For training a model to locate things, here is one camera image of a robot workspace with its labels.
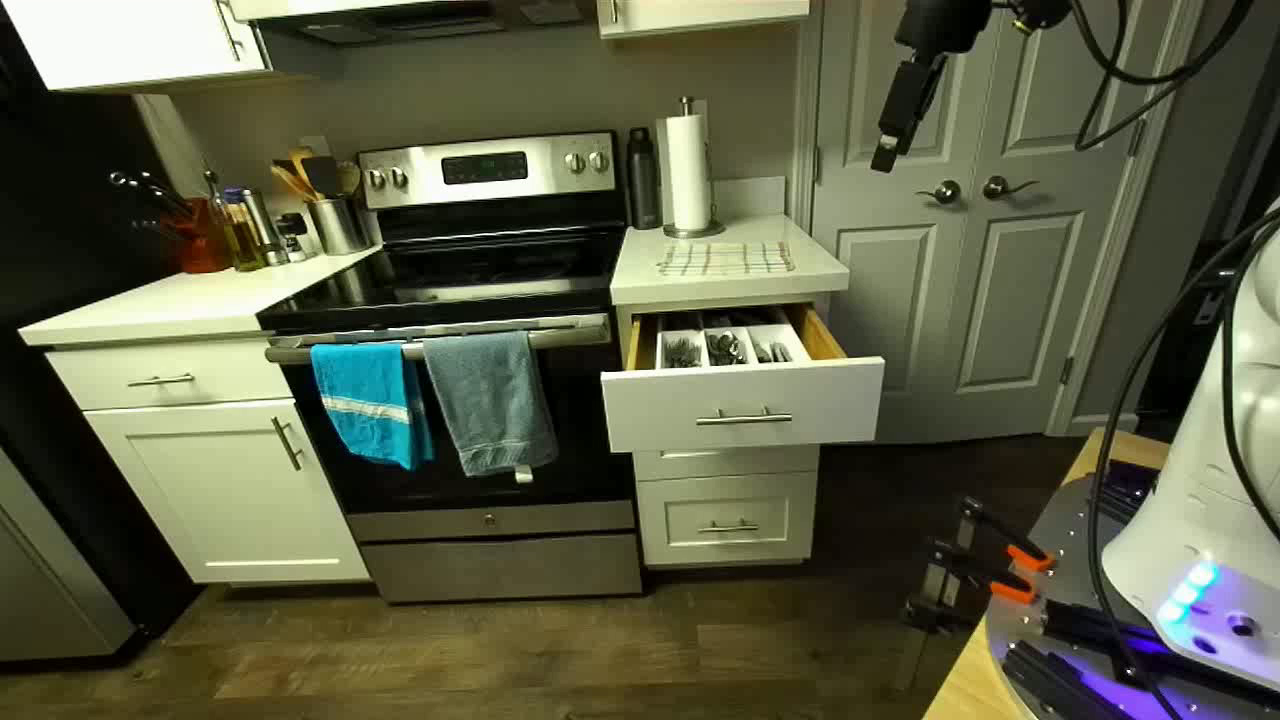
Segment grey double closet door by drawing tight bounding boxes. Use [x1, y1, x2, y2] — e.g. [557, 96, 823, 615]
[808, 0, 1204, 445]

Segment stainless cutlery upper stack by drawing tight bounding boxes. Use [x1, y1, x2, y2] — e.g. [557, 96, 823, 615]
[663, 334, 705, 370]

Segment grey-blue hanging towel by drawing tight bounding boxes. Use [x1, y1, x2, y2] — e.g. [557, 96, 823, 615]
[426, 334, 559, 475]

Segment black water bottle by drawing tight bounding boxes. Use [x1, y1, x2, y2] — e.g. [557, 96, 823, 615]
[630, 130, 662, 227]

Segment oil bottle on counter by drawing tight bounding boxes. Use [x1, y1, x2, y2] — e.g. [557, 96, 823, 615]
[205, 171, 270, 271]

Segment white right base cabinet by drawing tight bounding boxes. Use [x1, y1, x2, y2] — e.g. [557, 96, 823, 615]
[614, 217, 845, 567]

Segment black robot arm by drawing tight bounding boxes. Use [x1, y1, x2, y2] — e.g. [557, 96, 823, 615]
[871, 0, 1071, 171]

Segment stainless cutlery stack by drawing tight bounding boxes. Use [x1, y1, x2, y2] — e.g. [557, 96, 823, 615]
[707, 334, 749, 366]
[663, 334, 705, 370]

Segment utensil holder with utensils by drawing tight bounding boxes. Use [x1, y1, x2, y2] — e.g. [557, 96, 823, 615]
[273, 153, 363, 258]

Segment white paper towel roll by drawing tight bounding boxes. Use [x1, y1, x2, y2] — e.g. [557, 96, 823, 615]
[663, 96, 711, 236]

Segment white base cabinet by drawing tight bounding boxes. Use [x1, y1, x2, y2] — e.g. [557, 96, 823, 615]
[20, 258, 368, 583]
[614, 217, 845, 567]

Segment white upper cabinet right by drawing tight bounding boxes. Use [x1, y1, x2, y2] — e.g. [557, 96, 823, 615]
[595, 0, 814, 40]

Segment stainless steel electric stove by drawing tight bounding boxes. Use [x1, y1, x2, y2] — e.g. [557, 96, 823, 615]
[259, 130, 643, 604]

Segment white cutlery tray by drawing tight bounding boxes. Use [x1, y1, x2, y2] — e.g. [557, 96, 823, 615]
[657, 324, 808, 370]

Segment white upper cabinet left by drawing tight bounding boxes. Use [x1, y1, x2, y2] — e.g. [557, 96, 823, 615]
[5, 0, 270, 91]

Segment orange black clamp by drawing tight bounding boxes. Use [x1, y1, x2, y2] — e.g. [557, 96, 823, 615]
[902, 542, 1036, 636]
[952, 495, 1057, 575]

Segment black refrigerator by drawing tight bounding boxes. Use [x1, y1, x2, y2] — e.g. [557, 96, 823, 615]
[0, 16, 196, 670]

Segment bright blue hanging towel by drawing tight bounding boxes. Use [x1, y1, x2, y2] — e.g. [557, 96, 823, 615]
[307, 344, 438, 473]

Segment stainless cutlery lower stack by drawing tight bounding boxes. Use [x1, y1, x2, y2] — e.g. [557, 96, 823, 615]
[707, 334, 749, 366]

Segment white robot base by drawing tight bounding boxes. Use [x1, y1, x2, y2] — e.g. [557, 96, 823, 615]
[1101, 220, 1280, 691]

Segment red pot on counter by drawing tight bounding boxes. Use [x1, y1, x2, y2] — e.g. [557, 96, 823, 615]
[110, 167, 228, 271]

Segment silver drawer bar handle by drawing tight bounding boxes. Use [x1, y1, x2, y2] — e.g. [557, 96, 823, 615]
[694, 410, 793, 430]

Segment white drawer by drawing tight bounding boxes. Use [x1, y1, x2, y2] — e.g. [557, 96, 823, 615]
[599, 305, 883, 453]

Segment white left base cabinet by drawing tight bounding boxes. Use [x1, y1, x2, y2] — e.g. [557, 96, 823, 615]
[20, 258, 368, 583]

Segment black cables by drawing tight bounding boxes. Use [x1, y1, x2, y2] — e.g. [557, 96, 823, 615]
[1063, 0, 1280, 720]

